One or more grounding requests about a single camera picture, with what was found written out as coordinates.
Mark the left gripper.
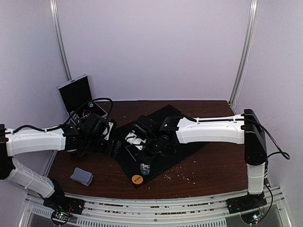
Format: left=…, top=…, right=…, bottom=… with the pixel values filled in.
left=84, top=136, right=124, bottom=158

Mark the aluminium frame post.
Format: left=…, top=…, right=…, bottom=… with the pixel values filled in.
left=49, top=0, right=71, bottom=81
left=229, top=0, right=259, bottom=108

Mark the black braided cable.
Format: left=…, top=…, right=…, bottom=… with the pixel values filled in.
left=75, top=97, right=114, bottom=121

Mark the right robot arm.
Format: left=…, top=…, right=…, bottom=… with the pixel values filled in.
left=125, top=109, right=267, bottom=209

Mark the blue playing card deck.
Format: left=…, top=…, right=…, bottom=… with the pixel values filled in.
left=70, top=167, right=93, bottom=186

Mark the aluminium poker chip case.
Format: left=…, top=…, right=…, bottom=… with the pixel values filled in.
left=57, top=74, right=108, bottom=118

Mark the black poker mat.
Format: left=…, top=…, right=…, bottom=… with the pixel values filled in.
left=114, top=105, right=206, bottom=188

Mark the multicolour poker chip stack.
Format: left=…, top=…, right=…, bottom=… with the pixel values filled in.
left=140, top=163, right=151, bottom=175

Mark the orange big blind button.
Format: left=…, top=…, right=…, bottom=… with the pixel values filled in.
left=131, top=175, right=143, bottom=185

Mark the aluminium frame post left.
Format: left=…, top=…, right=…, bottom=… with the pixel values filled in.
left=49, top=0, right=71, bottom=81

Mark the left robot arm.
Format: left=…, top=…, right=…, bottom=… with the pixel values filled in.
left=0, top=114, right=116, bottom=210

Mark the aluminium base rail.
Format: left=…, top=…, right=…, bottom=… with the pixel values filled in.
left=22, top=185, right=288, bottom=227

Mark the aluminium frame post right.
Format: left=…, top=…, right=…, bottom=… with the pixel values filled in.
left=229, top=0, right=259, bottom=108

